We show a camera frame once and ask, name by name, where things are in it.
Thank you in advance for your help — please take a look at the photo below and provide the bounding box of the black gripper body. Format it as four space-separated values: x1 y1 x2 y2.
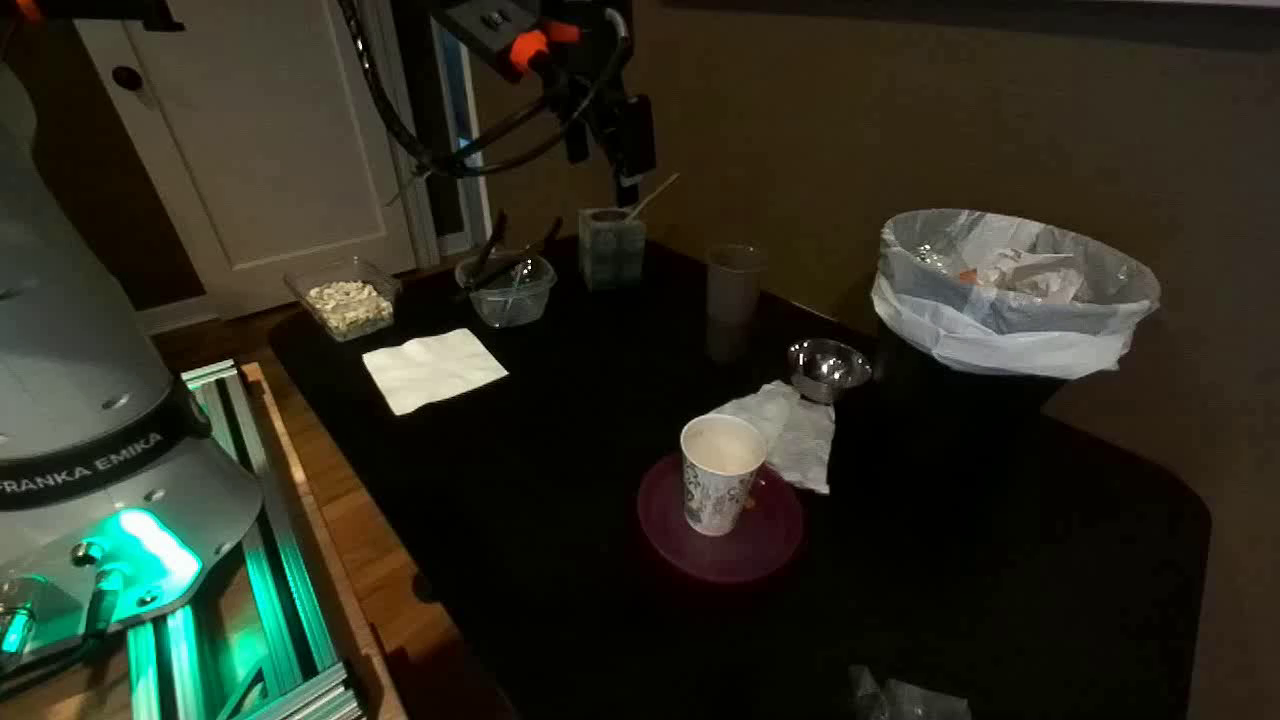
557 64 664 182

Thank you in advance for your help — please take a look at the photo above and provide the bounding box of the blue patterned tissue box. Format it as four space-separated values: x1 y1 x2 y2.
577 205 653 292

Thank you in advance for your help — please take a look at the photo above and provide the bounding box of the black utensil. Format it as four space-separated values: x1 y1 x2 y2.
461 211 567 296

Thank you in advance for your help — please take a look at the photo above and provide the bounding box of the dark plastic cup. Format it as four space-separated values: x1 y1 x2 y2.
704 241 774 369

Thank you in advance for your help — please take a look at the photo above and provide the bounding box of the clear plastic bowl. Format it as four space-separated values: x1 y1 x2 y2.
451 252 560 338

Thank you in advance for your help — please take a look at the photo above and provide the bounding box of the black tablecloth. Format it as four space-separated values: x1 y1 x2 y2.
269 238 1216 720

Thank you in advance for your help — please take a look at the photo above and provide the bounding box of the small metal bowl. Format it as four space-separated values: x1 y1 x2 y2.
780 332 881 405

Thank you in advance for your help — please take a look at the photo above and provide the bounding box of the flat white paper sheet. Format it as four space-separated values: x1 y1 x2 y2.
355 324 514 420

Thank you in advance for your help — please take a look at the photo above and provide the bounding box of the crumpled white napkin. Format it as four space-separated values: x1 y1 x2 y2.
724 375 840 501

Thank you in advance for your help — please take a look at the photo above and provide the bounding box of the clear plastic food container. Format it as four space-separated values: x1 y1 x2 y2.
285 255 405 345

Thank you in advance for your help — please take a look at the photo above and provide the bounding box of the white paper cup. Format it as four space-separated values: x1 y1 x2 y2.
678 410 776 540

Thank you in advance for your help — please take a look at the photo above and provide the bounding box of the white door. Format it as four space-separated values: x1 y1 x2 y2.
71 0 444 322

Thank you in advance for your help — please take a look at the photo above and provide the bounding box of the maroon round plate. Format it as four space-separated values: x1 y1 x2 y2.
632 453 807 589

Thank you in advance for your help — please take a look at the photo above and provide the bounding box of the bin with white bag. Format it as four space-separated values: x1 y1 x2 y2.
867 205 1163 386

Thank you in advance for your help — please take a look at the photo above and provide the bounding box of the crumpled grey object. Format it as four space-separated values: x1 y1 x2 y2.
838 660 981 720

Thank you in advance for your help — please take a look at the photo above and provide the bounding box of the wrist camera with orange mount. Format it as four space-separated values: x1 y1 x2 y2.
437 0 632 82

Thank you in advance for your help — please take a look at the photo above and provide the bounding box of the black cable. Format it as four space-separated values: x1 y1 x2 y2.
332 0 632 184

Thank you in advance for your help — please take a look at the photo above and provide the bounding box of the aluminium frame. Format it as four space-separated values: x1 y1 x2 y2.
0 355 374 720

